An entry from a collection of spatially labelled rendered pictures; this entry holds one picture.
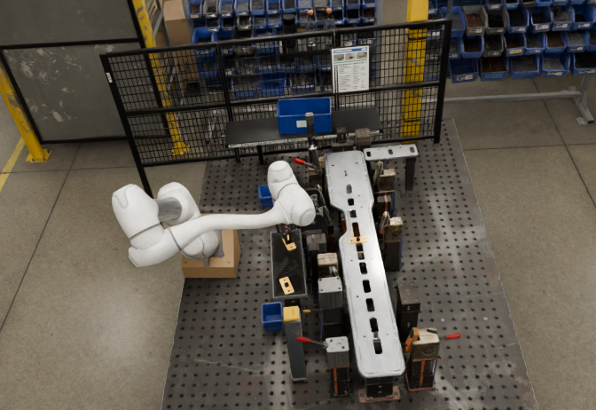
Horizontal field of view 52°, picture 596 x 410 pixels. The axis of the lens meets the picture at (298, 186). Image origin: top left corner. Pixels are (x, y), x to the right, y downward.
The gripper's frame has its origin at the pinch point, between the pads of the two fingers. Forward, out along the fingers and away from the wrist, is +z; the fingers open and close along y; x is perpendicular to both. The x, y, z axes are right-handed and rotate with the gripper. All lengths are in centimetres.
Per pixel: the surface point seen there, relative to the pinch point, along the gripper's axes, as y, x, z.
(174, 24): 15, 319, 50
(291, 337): -15.1, -37.8, 16.4
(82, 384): -121, 51, 120
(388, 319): 26, -45, 20
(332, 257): 16.2, -9.7, 12.4
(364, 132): 71, 67, 14
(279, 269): -9.0, -12.3, 4.2
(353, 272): 23.7, -15.8, 20.3
